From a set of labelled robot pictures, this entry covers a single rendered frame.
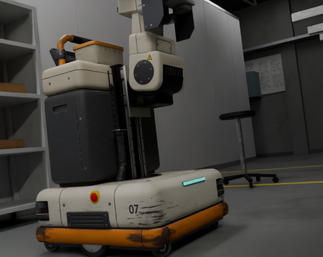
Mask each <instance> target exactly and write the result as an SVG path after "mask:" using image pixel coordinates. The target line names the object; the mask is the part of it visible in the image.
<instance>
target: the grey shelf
mask: <svg viewBox="0 0 323 257"><path fill-rule="evenodd" d="M0 82H1V83H12V84H23V85H24V86H25V89H26V93H15V92H1V91H0V140H5V139H6V140H11V139H22V140H23V141H24V148H15V149H0V215H3V214H8V213H13V219H17V218H20V211H22V210H26V209H30V208H35V207H36V206H35V204H36V202H37V201H36V198H37V195H38V194H39V193H40V192H41V191H42V190H44V189H49V188H53V181H52V179H51V169H50V159H49V148H48V137H47V127H46V117H45V106H44V101H45V95H44V93H43V85H42V63H41V53H40V42H39V31H38V21H37V10H36V7H33V6H29V5H26V4H23V3H19V2H16V1H13V0H0Z"/></svg>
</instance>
